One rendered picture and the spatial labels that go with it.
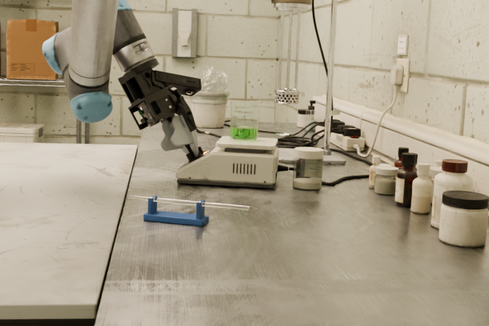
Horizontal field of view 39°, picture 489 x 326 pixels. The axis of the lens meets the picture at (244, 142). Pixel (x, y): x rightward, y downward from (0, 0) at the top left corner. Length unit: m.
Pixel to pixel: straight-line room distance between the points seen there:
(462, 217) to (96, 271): 0.52
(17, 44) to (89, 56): 2.24
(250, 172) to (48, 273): 0.60
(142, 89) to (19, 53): 2.13
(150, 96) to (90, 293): 0.63
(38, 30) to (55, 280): 2.68
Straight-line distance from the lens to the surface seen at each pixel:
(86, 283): 0.83
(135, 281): 0.83
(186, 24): 3.71
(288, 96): 1.75
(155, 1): 3.77
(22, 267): 0.90
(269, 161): 1.36
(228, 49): 3.78
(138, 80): 1.37
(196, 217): 1.08
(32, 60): 3.46
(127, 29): 1.38
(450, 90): 1.56
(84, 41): 1.22
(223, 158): 1.37
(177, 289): 0.81
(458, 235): 1.06
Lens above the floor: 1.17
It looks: 8 degrees down
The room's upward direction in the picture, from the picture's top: 2 degrees clockwise
